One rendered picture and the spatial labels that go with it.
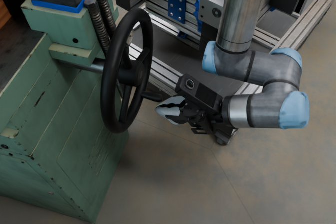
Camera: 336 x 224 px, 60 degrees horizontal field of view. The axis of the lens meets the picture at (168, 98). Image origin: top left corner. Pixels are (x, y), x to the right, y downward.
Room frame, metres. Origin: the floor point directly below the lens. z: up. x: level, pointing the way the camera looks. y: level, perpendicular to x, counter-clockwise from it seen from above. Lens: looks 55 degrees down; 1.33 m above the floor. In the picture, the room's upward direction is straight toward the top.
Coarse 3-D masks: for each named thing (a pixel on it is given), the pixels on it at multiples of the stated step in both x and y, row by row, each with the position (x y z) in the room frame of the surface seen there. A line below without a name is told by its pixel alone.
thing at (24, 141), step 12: (60, 72) 0.45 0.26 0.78; (72, 72) 0.49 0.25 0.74; (48, 84) 0.41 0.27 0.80; (60, 84) 0.44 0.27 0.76; (48, 96) 0.39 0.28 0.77; (60, 96) 0.42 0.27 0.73; (36, 108) 0.35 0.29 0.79; (48, 108) 0.37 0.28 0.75; (36, 120) 0.33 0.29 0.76; (48, 120) 0.36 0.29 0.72; (12, 132) 0.28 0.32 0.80; (24, 132) 0.29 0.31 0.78; (36, 132) 0.31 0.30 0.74; (0, 144) 0.28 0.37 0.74; (12, 144) 0.27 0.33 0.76; (24, 144) 0.28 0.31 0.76; (36, 144) 0.30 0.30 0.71
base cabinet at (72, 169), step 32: (96, 96) 0.55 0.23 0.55; (64, 128) 0.38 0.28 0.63; (96, 128) 0.49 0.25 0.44; (0, 160) 0.30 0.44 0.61; (32, 160) 0.27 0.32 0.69; (64, 160) 0.33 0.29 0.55; (96, 160) 0.43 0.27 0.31; (0, 192) 0.37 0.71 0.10; (32, 192) 0.31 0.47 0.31; (64, 192) 0.27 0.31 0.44; (96, 192) 0.35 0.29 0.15
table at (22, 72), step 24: (24, 24) 0.49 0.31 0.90; (0, 48) 0.42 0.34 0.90; (24, 48) 0.42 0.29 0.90; (48, 48) 0.45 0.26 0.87; (72, 48) 0.45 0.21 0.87; (96, 48) 0.46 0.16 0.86; (0, 72) 0.36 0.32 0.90; (24, 72) 0.37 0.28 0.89; (0, 96) 0.30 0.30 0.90; (24, 96) 0.34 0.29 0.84; (0, 120) 0.27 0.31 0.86
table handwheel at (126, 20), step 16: (128, 16) 0.46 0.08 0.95; (144, 16) 0.51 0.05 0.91; (128, 32) 0.42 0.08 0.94; (144, 32) 0.55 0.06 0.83; (112, 48) 0.38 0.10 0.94; (144, 48) 0.54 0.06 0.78; (64, 64) 0.46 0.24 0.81; (80, 64) 0.45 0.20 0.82; (96, 64) 0.44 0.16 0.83; (112, 64) 0.35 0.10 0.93; (128, 64) 0.42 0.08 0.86; (144, 64) 0.52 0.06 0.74; (112, 80) 0.33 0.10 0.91; (128, 80) 0.40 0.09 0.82; (144, 80) 0.49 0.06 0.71; (112, 96) 0.32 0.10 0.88; (128, 96) 0.39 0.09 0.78; (112, 112) 0.30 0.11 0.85; (128, 112) 0.39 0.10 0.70; (112, 128) 0.29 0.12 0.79
